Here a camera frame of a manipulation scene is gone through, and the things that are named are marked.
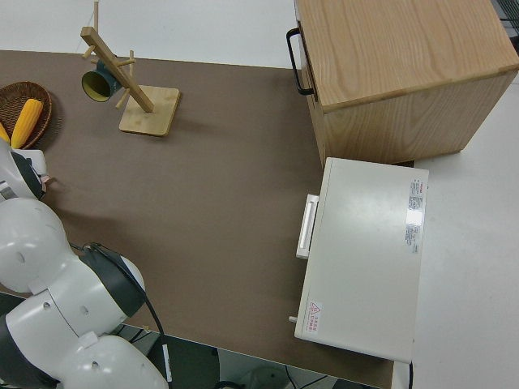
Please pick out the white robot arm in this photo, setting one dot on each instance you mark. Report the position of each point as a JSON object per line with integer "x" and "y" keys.
{"x": 32, "y": 243}

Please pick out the cream toaster oven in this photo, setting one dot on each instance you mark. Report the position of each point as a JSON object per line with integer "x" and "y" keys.
{"x": 365, "y": 263}

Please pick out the wooden mug tree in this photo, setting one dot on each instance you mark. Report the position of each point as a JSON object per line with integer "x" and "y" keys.
{"x": 154, "y": 117}

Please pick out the dark blue mug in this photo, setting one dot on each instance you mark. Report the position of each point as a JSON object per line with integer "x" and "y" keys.
{"x": 107, "y": 79}

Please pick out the light wooden cabinet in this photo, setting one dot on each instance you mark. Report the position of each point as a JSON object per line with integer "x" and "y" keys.
{"x": 405, "y": 61}

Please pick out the brown wicker basket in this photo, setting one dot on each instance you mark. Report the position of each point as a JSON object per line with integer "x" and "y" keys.
{"x": 16, "y": 91}

